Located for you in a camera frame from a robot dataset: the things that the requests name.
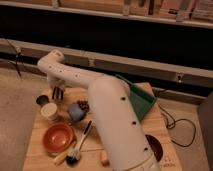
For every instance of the yellow potato toy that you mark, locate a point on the yellow potato toy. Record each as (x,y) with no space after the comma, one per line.
(104,159)

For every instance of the dark brown bowl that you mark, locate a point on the dark brown bowl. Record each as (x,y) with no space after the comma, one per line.
(155,146)

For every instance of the wooden board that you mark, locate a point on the wooden board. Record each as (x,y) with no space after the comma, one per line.
(37,159)

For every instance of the dark grape bunch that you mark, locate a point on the dark grape bunch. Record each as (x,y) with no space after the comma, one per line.
(83,104)

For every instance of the green plastic tray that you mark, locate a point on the green plastic tray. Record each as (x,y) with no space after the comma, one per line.
(141,100)

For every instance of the white dish brush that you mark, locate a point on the white dish brush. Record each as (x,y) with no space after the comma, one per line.
(74,155)

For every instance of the white paper cup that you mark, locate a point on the white paper cup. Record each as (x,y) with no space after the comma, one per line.
(50,111)

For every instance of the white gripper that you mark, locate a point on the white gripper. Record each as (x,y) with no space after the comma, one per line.
(55,82)

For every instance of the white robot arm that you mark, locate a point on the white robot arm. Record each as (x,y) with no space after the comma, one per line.
(119,128)

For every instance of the orange bowl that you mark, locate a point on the orange bowl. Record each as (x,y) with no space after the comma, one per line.
(57,137)

